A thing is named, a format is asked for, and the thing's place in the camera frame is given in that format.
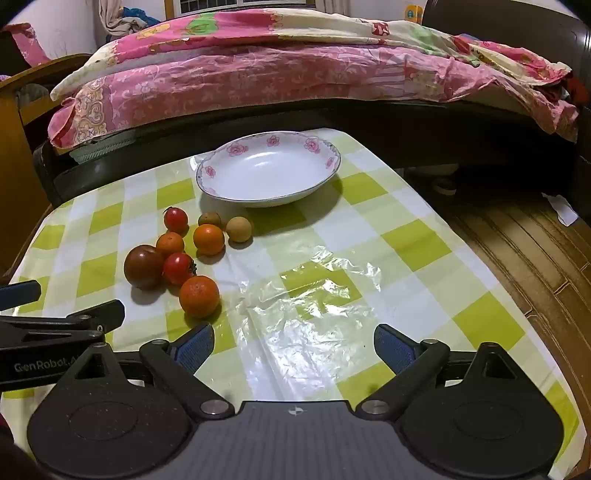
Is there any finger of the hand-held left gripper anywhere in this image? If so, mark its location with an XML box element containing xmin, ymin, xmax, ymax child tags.
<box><xmin>0</xmin><ymin>300</ymin><xmax>126</xmax><ymax>344</ymax></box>
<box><xmin>0</xmin><ymin>281</ymin><xmax>42</xmax><ymax>309</ymax></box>

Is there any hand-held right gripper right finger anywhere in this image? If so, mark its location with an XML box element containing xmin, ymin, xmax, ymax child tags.
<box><xmin>355</xmin><ymin>323</ymin><xmax>520</xmax><ymax>421</ymax></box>

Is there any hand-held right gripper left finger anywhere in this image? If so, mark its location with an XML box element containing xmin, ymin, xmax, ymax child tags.
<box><xmin>69</xmin><ymin>322</ymin><xmax>235</xmax><ymax>419</ymax></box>

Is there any orange tomato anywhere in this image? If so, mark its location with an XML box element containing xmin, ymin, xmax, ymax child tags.
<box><xmin>179</xmin><ymin>275</ymin><xmax>221</xmax><ymax>319</ymax></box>
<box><xmin>193</xmin><ymin>224</ymin><xmax>226</xmax><ymax>256</ymax></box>
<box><xmin>156</xmin><ymin>232</ymin><xmax>185</xmax><ymax>258</ymax></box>

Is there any dark red tomato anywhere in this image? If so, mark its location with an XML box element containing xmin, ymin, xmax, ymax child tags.
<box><xmin>124</xmin><ymin>244</ymin><xmax>166</xmax><ymax>291</ymax></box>

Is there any red cherry tomato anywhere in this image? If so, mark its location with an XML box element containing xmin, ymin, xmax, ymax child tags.
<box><xmin>163</xmin><ymin>252</ymin><xmax>198</xmax><ymax>287</ymax></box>
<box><xmin>163</xmin><ymin>206</ymin><xmax>189</xmax><ymax>233</ymax></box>

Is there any orange tomato back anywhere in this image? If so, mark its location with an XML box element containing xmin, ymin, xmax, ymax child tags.
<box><xmin>156</xmin><ymin>232</ymin><xmax>185</xmax><ymax>258</ymax></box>

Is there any white floral plate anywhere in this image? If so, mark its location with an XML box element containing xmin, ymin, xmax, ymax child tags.
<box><xmin>195</xmin><ymin>131</ymin><xmax>342</xmax><ymax>208</ymax></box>

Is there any brown wooden furniture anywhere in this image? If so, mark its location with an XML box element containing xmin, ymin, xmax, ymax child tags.
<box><xmin>0</xmin><ymin>53</ymin><xmax>93</xmax><ymax>278</ymax></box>

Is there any green woven bed mat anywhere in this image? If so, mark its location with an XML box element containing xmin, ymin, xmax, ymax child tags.
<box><xmin>69</xmin><ymin>129</ymin><xmax>139</xmax><ymax>164</ymax></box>

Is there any white shoe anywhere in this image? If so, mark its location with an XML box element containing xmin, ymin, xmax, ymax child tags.
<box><xmin>431</xmin><ymin>164</ymin><xmax>459</xmax><ymax>195</ymax></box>

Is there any dark wooden bed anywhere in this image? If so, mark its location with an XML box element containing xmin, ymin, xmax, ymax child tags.
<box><xmin>32</xmin><ymin>0</ymin><xmax>591</xmax><ymax>222</ymax></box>

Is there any white paper sheet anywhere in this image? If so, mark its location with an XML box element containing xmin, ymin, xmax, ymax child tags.
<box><xmin>542</xmin><ymin>193</ymin><xmax>578</xmax><ymax>227</ymax></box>

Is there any pink floral quilt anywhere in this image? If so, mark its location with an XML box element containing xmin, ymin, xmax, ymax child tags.
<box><xmin>4</xmin><ymin>8</ymin><xmax>580</xmax><ymax>148</ymax></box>

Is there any light curtain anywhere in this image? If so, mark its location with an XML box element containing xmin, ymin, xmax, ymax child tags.
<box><xmin>102</xmin><ymin>0</ymin><xmax>125</xmax><ymax>33</ymax></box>

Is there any blue cloth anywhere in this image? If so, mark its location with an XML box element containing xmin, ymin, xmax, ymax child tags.
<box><xmin>122</xmin><ymin>6</ymin><xmax>160</xmax><ymax>28</ymax></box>

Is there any red cloth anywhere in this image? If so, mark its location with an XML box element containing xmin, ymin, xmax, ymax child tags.
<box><xmin>566</xmin><ymin>76</ymin><xmax>589</xmax><ymax>104</ymax></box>

